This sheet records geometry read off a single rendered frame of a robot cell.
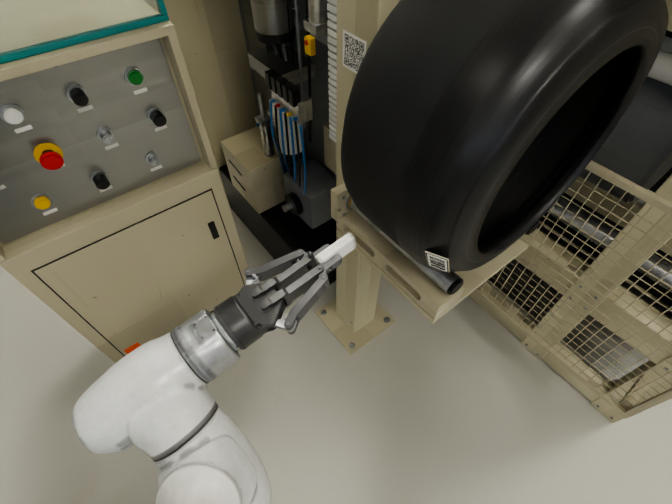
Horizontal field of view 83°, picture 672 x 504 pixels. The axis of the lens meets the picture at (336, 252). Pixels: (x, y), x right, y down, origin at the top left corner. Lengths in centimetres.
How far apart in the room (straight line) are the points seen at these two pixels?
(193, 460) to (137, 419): 8
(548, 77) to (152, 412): 62
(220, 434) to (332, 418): 109
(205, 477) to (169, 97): 82
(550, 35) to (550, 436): 152
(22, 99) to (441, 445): 161
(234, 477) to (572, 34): 67
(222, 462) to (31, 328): 179
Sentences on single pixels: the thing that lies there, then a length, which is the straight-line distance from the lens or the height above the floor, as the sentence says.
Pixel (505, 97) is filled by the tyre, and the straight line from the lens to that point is 53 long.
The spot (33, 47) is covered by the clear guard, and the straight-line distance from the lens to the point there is 94.
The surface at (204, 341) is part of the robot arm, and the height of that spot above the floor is 112.
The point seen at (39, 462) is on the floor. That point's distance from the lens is 195.
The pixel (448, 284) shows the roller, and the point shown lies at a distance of 84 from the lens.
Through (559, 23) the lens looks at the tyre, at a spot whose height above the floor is 141.
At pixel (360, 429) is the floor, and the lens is 163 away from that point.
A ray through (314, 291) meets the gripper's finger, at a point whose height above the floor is 112.
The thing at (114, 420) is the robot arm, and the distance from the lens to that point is 57.
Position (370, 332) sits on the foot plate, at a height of 1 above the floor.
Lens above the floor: 159
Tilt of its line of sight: 52 degrees down
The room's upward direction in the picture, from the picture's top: straight up
